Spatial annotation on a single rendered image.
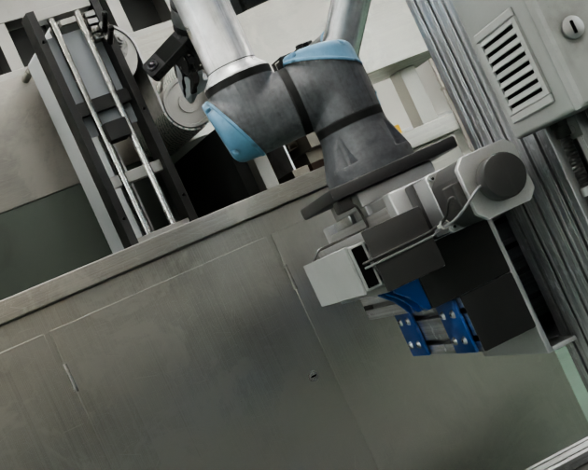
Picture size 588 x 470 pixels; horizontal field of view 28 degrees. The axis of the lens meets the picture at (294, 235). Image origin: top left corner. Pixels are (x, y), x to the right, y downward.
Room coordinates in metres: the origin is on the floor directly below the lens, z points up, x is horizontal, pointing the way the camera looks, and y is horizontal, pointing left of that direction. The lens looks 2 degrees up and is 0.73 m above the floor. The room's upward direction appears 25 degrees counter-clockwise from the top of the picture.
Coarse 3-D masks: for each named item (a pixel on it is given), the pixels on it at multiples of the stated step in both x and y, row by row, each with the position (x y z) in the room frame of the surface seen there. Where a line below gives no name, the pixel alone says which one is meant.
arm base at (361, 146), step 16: (368, 112) 1.87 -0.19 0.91; (336, 128) 1.87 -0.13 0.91; (352, 128) 1.86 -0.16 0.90; (368, 128) 1.86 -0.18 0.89; (384, 128) 1.87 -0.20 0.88; (320, 144) 1.92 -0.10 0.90; (336, 144) 1.87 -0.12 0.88; (352, 144) 1.85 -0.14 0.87; (368, 144) 1.85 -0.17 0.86; (384, 144) 1.85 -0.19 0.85; (400, 144) 1.87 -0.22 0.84; (336, 160) 1.87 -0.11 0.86; (352, 160) 1.86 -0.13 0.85; (368, 160) 1.84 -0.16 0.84; (384, 160) 1.84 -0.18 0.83; (336, 176) 1.87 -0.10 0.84; (352, 176) 1.85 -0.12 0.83
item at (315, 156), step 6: (312, 150) 2.77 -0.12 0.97; (318, 150) 2.78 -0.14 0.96; (306, 156) 2.76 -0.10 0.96; (312, 156) 2.77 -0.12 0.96; (318, 156) 2.77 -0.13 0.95; (294, 162) 2.82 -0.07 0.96; (300, 162) 2.80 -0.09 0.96; (306, 162) 2.78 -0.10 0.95; (312, 162) 2.76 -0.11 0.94; (318, 162) 2.77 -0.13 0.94; (312, 168) 2.77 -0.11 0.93
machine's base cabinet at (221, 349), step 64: (320, 192) 2.44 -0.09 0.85; (192, 256) 2.30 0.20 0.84; (256, 256) 2.35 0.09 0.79; (64, 320) 2.17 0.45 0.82; (128, 320) 2.22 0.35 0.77; (192, 320) 2.27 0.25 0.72; (256, 320) 2.32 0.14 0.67; (320, 320) 2.38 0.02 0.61; (384, 320) 2.44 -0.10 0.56; (0, 384) 2.10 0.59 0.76; (64, 384) 2.15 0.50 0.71; (128, 384) 2.19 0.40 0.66; (192, 384) 2.25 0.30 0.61; (256, 384) 2.30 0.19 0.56; (320, 384) 2.35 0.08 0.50; (384, 384) 2.41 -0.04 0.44; (448, 384) 2.47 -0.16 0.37; (512, 384) 2.54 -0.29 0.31; (0, 448) 2.08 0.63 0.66; (64, 448) 2.12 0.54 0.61; (128, 448) 2.17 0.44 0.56; (192, 448) 2.22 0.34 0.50; (256, 448) 2.27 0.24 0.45; (320, 448) 2.33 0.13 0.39; (384, 448) 2.39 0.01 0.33; (448, 448) 2.45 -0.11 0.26; (512, 448) 2.51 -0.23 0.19
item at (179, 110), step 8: (176, 80) 2.64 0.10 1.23; (168, 88) 2.63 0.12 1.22; (176, 88) 2.64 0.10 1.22; (160, 96) 2.65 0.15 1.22; (168, 96) 2.63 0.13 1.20; (176, 96) 2.64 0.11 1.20; (200, 96) 2.66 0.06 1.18; (168, 104) 2.63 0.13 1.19; (176, 104) 2.63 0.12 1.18; (184, 104) 2.64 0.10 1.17; (192, 104) 2.65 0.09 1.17; (200, 104) 2.66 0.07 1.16; (168, 112) 2.62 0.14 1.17; (176, 112) 2.63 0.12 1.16; (184, 112) 2.64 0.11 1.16; (192, 112) 2.65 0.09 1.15; (200, 112) 2.65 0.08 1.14; (176, 120) 2.62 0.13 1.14; (184, 120) 2.63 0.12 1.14; (192, 120) 2.64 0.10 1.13; (200, 120) 2.65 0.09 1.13
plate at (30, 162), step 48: (288, 0) 3.18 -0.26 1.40; (384, 0) 3.31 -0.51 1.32; (144, 48) 2.98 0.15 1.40; (288, 48) 3.15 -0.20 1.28; (384, 48) 3.28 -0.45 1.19; (0, 96) 2.80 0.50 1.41; (0, 144) 2.78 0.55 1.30; (48, 144) 2.83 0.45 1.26; (0, 192) 2.76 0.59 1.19; (48, 192) 2.81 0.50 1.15
